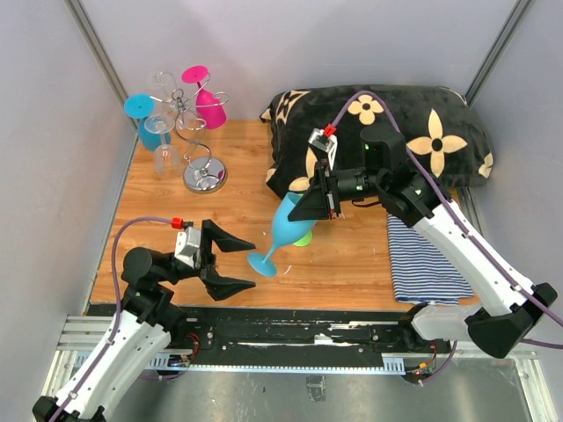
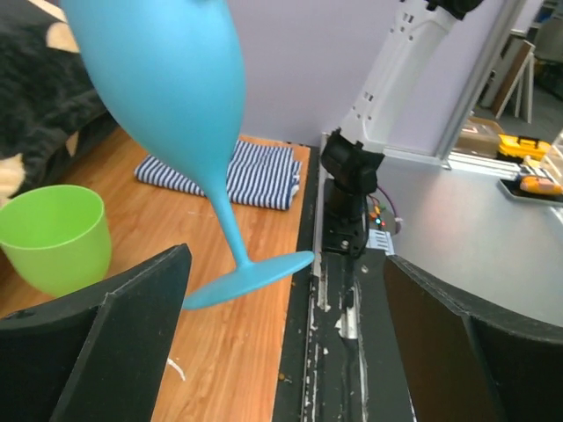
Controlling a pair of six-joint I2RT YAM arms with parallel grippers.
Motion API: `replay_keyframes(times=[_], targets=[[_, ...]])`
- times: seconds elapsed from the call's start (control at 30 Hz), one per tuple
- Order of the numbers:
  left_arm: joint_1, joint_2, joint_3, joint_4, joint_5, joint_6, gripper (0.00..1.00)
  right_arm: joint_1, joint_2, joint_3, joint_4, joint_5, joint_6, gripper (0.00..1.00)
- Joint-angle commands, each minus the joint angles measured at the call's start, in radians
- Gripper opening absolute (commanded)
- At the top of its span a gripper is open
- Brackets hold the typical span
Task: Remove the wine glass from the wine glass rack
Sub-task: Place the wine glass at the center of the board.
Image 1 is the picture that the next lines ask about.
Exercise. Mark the black floral pillow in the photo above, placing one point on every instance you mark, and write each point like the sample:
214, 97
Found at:
438, 126

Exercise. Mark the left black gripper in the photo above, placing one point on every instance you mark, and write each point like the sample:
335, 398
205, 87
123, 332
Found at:
220, 287

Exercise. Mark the light blue wine glass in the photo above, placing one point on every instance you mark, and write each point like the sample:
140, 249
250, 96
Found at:
284, 232

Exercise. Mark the pink wine glass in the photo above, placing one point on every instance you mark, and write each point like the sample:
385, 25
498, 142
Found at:
208, 105

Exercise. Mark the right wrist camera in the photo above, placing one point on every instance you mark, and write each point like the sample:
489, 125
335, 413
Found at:
325, 140

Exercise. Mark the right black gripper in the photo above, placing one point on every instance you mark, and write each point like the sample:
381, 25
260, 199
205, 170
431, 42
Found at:
313, 204

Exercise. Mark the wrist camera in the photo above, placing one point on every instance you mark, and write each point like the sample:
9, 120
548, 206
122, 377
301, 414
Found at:
188, 242
325, 140

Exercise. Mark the chrome wine glass rack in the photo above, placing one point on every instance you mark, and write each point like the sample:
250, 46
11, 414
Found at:
203, 173

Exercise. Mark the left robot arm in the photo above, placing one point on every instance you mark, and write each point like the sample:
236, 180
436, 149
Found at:
145, 321

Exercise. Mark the blue striped cloth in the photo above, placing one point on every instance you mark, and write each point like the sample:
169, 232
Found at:
420, 273

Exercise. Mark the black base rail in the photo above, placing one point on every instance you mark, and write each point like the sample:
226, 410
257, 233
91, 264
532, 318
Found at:
301, 340

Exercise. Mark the clear wine glass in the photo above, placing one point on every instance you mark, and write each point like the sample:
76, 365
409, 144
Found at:
166, 157
163, 83

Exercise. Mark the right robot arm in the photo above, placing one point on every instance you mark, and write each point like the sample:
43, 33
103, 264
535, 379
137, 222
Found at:
510, 304

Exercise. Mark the green wine glass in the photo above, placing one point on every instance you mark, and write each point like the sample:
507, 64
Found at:
305, 240

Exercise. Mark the dark blue wine glass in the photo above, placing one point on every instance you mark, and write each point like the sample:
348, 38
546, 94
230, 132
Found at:
140, 107

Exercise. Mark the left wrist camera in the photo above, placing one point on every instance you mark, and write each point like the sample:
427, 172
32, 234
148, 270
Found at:
188, 242

